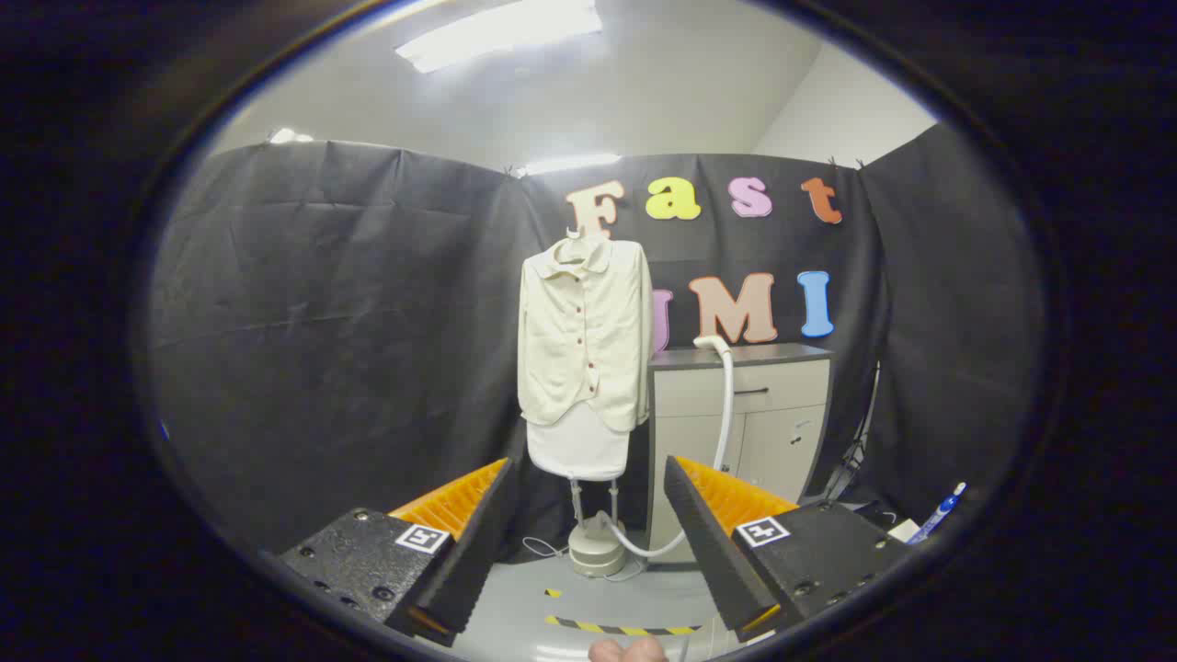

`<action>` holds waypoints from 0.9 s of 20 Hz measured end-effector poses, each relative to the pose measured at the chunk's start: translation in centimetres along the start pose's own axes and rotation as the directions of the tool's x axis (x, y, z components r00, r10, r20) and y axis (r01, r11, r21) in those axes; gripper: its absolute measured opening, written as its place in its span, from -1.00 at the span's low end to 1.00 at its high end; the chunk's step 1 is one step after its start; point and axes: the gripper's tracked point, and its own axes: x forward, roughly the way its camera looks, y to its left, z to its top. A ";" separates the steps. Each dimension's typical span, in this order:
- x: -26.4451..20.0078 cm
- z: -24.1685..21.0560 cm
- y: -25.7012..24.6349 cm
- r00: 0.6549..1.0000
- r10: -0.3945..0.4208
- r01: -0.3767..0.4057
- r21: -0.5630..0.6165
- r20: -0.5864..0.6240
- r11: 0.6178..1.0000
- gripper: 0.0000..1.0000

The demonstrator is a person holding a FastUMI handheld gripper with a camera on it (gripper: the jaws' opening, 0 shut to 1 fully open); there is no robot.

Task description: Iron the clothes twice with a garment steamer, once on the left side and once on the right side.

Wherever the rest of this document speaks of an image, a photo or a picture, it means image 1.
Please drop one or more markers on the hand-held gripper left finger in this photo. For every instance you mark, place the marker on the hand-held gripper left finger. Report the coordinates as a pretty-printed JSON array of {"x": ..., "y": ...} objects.
[{"x": 469, "y": 570}]

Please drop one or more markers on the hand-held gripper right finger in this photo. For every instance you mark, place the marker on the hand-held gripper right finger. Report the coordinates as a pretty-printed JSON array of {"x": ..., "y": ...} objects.
[{"x": 713, "y": 561}]

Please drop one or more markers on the white garment steamer base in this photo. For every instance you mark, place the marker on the white garment steamer base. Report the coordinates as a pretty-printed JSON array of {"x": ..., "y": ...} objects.
[{"x": 596, "y": 550}]

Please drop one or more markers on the cream button-up shirt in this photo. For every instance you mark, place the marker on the cream button-up shirt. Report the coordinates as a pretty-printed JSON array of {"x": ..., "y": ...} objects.
[{"x": 579, "y": 322}]

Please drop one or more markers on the yellow black floor tape strip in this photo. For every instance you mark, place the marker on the yellow black floor tape strip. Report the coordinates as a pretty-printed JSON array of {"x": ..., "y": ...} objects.
[{"x": 625, "y": 630}]

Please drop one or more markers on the beige cabinet with grey top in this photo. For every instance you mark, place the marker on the beige cabinet with grey top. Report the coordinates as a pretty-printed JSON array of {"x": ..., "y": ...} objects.
[{"x": 782, "y": 395}]

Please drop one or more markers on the small white box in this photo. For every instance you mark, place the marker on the small white box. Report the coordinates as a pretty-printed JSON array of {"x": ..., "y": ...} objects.
[{"x": 905, "y": 530}]

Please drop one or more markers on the blue and white pen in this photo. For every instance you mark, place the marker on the blue and white pen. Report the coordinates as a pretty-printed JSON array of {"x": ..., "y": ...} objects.
[{"x": 940, "y": 510}]

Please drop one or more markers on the ceiling light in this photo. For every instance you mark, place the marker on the ceiling light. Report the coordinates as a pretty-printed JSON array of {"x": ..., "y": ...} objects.
[{"x": 565, "y": 164}]

